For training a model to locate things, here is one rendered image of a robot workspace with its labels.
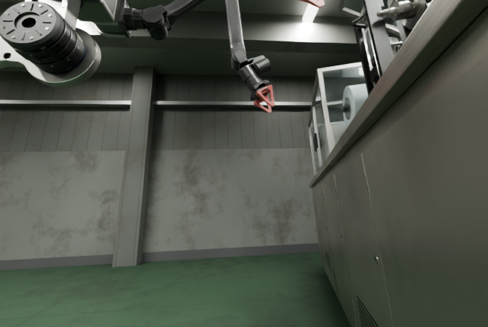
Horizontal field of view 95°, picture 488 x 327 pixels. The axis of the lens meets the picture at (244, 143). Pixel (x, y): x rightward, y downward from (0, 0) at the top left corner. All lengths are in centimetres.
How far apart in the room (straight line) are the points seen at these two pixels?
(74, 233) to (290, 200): 314
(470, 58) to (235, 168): 338
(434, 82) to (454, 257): 25
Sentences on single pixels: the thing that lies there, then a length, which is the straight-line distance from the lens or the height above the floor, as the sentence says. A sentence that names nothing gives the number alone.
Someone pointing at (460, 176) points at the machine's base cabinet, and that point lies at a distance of 40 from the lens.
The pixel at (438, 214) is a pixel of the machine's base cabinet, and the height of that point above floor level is 65.
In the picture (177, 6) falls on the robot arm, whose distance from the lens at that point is 115.
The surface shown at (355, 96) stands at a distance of 169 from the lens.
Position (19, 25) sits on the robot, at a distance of 83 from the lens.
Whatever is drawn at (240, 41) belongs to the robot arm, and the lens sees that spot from 101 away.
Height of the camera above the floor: 67
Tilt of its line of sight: 16 degrees up
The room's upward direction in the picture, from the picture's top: 2 degrees counter-clockwise
